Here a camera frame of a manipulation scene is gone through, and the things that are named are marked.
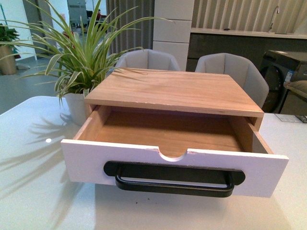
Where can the white drawer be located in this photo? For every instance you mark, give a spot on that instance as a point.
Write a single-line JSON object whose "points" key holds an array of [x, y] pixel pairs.
{"points": [[171, 137]]}

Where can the black drawer handle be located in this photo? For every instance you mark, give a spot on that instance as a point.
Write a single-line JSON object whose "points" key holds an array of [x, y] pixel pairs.
{"points": [[174, 179]]}

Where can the wooden drawer cabinet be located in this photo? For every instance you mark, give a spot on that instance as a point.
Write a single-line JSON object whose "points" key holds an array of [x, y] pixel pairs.
{"points": [[205, 93]]}

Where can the grey left armchair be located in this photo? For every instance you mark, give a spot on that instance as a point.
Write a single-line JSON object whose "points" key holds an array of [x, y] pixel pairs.
{"points": [[148, 59]]}

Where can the grey armchair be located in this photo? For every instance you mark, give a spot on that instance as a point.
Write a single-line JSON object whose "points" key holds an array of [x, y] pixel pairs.
{"points": [[148, 59], [241, 69]]}

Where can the white plant pot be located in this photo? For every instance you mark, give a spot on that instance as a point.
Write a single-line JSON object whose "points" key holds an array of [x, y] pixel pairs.
{"points": [[75, 102]]}

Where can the white square pillar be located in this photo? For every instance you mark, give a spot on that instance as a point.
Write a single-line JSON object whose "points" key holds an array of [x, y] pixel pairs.
{"points": [[172, 28]]}

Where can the green spider plant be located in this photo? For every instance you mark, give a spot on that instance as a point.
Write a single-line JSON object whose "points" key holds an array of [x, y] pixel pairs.
{"points": [[79, 62]]}

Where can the grey right armchair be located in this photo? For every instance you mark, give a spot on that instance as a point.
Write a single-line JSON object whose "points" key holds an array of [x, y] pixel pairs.
{"points": [[241, 69]]}

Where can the dark kitchen counter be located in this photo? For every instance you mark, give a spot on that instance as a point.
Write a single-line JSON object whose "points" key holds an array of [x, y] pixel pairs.
{"points": [[249, 45]]}

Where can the black washing machine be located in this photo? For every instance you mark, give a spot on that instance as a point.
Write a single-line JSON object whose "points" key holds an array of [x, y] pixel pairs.
{"points": [[278, 68]]}

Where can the chrome kitchen faucet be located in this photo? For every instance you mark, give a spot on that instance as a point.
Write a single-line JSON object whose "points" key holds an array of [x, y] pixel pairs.
{"points": [[275, 12]]}

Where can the tall beige floor planter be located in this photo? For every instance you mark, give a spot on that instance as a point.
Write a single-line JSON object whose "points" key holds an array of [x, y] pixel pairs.
{"points": [[7, 61]]}

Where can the green floor plant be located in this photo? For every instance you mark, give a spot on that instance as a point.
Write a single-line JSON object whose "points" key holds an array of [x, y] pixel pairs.
{"points": [[7, 36]]}

